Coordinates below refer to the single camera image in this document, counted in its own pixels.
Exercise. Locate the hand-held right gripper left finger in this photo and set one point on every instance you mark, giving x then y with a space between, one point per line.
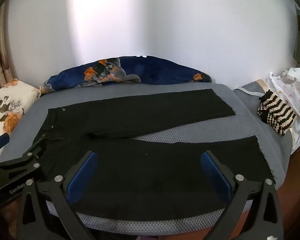
82 173

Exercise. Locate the white floral pillow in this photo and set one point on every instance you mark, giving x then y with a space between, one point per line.
12 97

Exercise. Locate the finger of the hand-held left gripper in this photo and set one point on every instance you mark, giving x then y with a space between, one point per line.
1 140
27 158

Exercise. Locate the beige curtain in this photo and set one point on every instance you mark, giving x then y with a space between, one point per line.
0 62

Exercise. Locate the black and cream striped knit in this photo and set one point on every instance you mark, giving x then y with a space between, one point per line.
275 115

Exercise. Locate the blue floral blanket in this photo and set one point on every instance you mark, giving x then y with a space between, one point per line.
160 70

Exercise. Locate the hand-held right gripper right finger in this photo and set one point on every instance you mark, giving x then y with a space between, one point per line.
216 173

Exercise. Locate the black pants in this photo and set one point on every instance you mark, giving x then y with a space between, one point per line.
140 170

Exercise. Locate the grey mesh mattress pad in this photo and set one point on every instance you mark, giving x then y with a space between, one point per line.
245 127

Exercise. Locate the grey bedsheet with pale trim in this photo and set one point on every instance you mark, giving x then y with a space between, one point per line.
250 90

